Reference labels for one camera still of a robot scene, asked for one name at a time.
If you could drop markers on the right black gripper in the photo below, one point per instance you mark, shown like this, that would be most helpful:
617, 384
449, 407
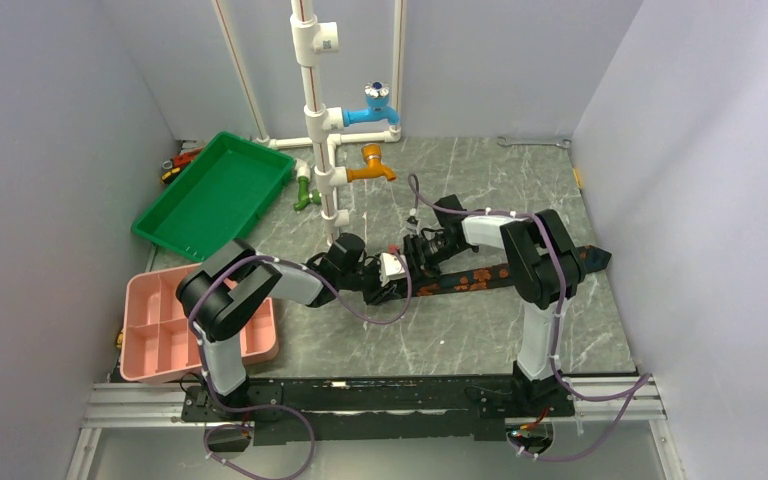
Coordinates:
417, 261

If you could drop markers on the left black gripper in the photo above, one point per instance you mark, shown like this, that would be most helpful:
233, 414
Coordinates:
381, 295

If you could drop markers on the dark floral necktie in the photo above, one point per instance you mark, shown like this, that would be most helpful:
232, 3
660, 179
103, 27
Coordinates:
498, 276

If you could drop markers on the green plastic tray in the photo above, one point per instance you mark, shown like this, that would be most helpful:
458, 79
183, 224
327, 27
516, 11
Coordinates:
221, 195

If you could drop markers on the pink compartment organizer box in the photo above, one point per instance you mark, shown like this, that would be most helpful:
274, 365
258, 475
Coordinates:
156, 343

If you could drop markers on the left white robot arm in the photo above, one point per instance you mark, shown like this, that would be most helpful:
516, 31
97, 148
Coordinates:
221, 296

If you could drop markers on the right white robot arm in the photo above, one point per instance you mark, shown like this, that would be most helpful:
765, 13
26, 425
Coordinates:
542, 264

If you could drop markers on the green faucet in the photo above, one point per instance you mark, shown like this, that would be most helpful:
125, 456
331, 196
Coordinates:
306, 194

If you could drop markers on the orange faucet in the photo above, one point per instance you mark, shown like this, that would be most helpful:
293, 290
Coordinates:
374, 167

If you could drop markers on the blue faucet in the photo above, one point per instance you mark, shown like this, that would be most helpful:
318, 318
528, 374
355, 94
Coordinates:
377, 98

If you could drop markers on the silver wrench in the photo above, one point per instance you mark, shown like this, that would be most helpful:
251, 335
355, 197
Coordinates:
509, 141

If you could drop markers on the white pvc pipe assembly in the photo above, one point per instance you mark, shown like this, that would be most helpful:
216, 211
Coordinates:
311, 40

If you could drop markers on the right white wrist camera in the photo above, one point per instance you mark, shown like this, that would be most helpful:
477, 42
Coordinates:
412, 222

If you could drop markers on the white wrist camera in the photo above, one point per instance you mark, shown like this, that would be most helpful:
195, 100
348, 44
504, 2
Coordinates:
392, 266
412, 222

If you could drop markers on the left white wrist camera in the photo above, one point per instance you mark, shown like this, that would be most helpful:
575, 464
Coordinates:
392, 266

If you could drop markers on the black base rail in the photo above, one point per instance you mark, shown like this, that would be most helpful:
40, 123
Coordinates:
482, 407

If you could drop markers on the aluminium frame rail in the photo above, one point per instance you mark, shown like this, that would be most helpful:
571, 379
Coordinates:
136, 405

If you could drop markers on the red handled pliers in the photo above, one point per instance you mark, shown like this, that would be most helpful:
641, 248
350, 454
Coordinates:
173, 167

